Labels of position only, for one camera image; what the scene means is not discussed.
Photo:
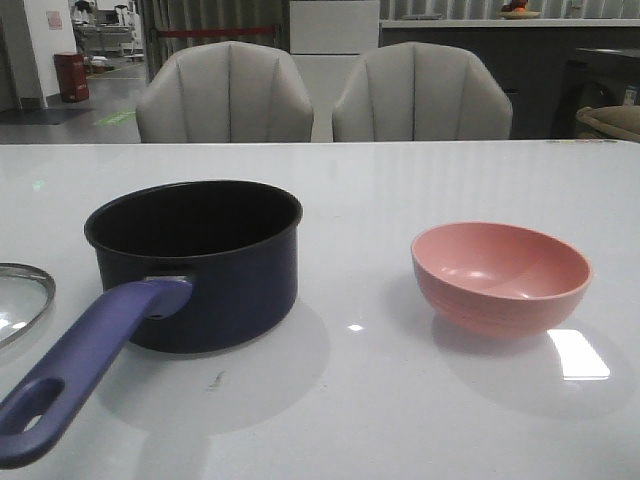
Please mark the pink bowl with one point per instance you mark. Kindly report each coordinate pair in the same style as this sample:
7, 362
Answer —
499, 280

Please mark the glass lid with blue knob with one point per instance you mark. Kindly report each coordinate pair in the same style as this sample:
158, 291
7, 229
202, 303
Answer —
27, 293

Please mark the dark blue saucepan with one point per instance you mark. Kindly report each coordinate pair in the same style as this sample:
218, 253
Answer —
186, 268

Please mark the right grey chair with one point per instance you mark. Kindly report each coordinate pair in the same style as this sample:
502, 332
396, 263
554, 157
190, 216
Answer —
416, 91

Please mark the grey chair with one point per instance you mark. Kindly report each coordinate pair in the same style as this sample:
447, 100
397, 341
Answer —
228, 92
416, 91

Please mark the left grey chair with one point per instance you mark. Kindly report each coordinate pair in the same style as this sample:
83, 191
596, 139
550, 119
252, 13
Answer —
228, 92

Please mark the white cabinet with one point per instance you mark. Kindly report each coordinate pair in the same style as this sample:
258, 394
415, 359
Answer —
325, 39

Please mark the grey counter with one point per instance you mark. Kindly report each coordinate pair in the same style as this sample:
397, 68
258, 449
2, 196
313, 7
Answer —
526, 57

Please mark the red trash bin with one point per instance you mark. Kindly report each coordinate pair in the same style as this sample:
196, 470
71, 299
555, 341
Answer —
71, 76

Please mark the fruit plate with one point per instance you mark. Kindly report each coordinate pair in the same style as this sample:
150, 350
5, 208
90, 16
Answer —
517, 10

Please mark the tan cushion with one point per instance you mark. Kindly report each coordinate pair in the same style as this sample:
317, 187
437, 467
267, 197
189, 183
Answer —
615, 122

